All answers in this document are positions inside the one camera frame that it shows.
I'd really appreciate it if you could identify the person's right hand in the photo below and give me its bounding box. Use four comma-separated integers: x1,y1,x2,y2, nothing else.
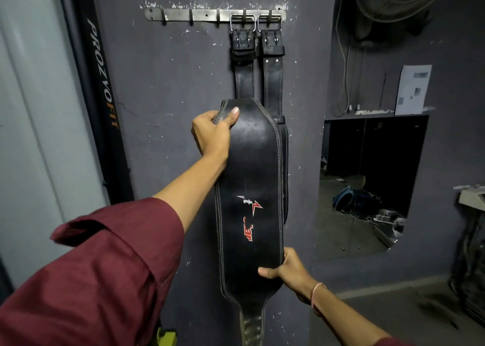
258,247,318,305

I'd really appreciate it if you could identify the person's left hand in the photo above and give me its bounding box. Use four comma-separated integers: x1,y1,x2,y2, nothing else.
191,107,240,163

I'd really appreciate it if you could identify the black leather belt red logo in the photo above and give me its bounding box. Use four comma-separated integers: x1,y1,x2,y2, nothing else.
213,13,285,346

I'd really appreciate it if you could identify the person's right forearm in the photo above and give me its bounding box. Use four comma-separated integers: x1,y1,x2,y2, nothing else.
309,284,392,346

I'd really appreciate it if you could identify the person's left forearm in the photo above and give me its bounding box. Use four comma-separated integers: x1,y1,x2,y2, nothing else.
152,153,228,235

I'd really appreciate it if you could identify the pink wristband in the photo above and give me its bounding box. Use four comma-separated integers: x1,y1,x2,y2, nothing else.
310,282,327,314

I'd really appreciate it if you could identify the plain black leather belt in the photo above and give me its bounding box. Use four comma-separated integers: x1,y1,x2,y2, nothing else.
257,13,290,224

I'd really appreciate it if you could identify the blue bag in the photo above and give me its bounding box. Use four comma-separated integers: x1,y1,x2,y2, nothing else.
332,185,367,212

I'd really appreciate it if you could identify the yellow-green object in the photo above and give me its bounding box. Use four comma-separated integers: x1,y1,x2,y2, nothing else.
156,327,178,346

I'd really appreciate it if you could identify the maroon shirt sleeve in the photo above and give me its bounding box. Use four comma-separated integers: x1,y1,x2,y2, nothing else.
0,197,185,346

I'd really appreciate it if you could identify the white paper sheet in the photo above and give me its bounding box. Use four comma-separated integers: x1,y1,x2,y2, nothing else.
394,64,433,116

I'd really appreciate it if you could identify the black machine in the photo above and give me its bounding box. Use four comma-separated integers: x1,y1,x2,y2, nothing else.
448,209,485,327

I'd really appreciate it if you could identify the white box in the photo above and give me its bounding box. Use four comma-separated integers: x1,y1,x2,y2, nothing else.
458,185,485,212

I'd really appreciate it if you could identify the metal wall hook rack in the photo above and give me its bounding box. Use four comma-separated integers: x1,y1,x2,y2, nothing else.
144,6,288,27

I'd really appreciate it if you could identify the white hanging cable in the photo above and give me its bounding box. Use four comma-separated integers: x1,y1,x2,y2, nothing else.
335,0,352,117

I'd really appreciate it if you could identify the black printed upright post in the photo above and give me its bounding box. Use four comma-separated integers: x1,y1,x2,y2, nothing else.
56,0,135,206

